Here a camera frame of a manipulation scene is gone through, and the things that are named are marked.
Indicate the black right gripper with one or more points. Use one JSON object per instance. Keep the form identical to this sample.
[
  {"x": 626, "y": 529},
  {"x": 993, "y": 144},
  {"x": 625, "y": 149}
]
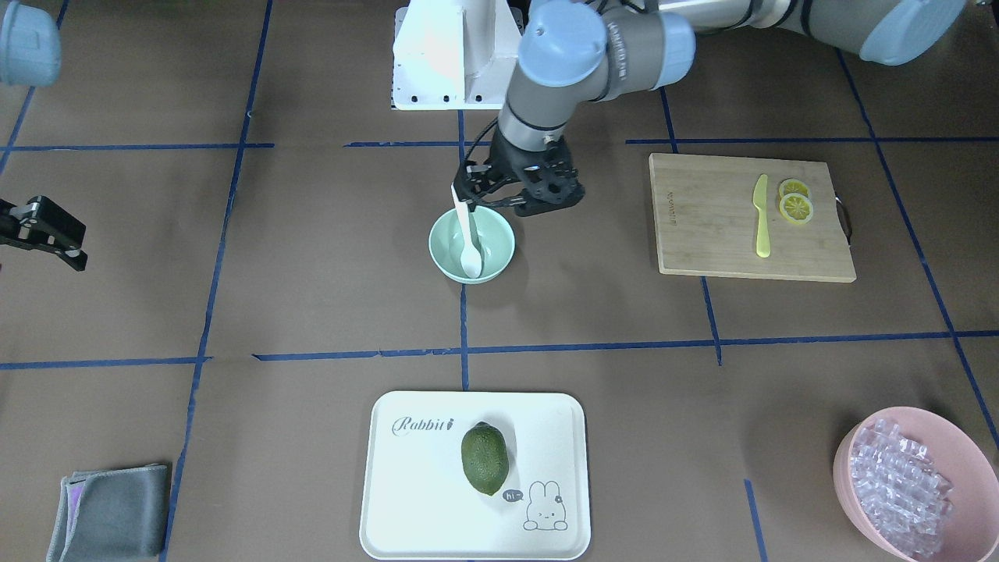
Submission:
[{"x": 40, "y": 222}]

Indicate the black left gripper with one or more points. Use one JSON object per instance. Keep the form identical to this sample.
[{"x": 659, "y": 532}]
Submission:
[{"x": 508, "y": 165}]

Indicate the white plastic spoon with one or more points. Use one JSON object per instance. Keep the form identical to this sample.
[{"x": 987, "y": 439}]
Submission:
[{"x": 470, "y": 257}]

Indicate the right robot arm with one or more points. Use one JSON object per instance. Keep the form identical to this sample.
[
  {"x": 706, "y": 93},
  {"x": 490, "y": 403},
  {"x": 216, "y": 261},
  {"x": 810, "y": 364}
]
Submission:
[{"x": 31, "y": 55}]

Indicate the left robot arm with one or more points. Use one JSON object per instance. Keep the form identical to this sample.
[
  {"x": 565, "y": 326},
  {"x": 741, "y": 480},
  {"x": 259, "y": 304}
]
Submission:
[{"x": 592, "y": 51}]

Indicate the pink bowl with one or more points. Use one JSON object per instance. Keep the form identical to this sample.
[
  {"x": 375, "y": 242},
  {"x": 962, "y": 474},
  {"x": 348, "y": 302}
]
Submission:
[{"x": 971, "y": 532}]

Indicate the bamboo cutting board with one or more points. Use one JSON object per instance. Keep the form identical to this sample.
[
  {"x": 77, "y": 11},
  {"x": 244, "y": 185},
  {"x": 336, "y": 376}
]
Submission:
[{"x": 705, "y": 221}]

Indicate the green avocado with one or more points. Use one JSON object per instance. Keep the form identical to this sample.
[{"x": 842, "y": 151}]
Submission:
[{"x": 484, "y": 458}]

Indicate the grey folded cloth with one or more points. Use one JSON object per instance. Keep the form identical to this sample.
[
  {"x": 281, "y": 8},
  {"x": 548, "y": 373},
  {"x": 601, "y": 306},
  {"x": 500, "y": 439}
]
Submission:
[{"x": 111, "y": 515}]

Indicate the yellow plastic knife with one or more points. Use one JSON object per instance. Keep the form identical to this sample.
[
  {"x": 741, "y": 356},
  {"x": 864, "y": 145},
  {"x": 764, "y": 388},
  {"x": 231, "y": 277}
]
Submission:
[{"x": 762, "y": 245}]

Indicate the upper lemon slice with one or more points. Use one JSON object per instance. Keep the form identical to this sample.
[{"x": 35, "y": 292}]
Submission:
[{"x": 793, "y": 186}]

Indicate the white rabbit tray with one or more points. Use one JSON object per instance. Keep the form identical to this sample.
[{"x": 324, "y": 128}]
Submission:
[{"x": 418, "y": 505}]

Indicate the clear ice cubes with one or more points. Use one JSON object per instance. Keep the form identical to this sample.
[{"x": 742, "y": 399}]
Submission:
[{"x": 901, "y": 492}]

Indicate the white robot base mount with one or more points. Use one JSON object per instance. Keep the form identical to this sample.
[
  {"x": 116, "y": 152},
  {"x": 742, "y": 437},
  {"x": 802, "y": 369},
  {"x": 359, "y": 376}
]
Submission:
[{"x": 455, "y": 55}]

